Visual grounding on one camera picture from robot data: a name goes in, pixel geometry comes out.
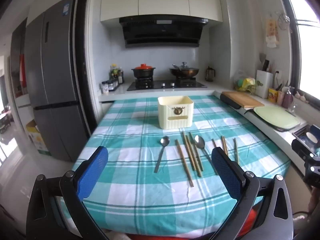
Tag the clear spice jar set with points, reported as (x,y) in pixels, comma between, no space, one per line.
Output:
(113,84)

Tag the grey refrigerator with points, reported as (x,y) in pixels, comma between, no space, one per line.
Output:
(55,67)

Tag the black tray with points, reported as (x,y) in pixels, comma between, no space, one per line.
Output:
(228,101)

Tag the clear plastic bag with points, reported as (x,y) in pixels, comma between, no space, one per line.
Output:
(241,78)

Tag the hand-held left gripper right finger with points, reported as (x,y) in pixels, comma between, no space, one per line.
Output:
(226,172)

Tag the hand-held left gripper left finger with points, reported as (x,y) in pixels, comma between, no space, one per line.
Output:
(93,170)

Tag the wooden cutting board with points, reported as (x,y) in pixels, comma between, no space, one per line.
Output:
(242,99)

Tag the dark sauce bottle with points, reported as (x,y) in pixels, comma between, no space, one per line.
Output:
(120,76)

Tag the green cutting board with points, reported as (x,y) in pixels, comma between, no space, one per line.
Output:
(276,117)

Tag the grey spatula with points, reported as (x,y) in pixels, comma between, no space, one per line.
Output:
(262,58)

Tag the black door frame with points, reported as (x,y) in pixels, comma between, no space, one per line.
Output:
(81,55)

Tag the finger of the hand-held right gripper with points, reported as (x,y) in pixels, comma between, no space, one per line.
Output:
(301,147)
(312,175)

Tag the person's right forearm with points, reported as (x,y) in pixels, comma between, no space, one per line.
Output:
(314,201)

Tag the white knife block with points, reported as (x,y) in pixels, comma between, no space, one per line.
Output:
(263,83)

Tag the cardboard box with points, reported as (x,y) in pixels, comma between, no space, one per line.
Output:
(37,137)

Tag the black gas stove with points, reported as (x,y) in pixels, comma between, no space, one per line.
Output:
(165,85)

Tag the teal white checked tablecloth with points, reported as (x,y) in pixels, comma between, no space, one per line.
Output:
(125,135)

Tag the metal spoon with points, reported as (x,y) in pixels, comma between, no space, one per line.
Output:
(165,141)
(200,142)

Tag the white label spice jar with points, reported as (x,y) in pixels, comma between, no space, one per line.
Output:
(105,88)

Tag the window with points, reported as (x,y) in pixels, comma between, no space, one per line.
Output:
(307,55)

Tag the dark wok with lid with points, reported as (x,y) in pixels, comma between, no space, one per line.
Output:
(185,72)

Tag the patterned hanging towel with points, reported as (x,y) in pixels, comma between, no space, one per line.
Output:
(272,36)

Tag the yellow packet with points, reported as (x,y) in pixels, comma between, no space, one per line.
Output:
(273,95)

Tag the cream ribbed utensil holder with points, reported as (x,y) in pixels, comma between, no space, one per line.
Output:
(175,112)

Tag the purple soap dispenser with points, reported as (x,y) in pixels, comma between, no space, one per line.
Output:
(288,99)

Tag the black range hood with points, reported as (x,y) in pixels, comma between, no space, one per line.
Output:
(162,32)

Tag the black clay pot red lid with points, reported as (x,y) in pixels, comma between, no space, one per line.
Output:
(143,72)

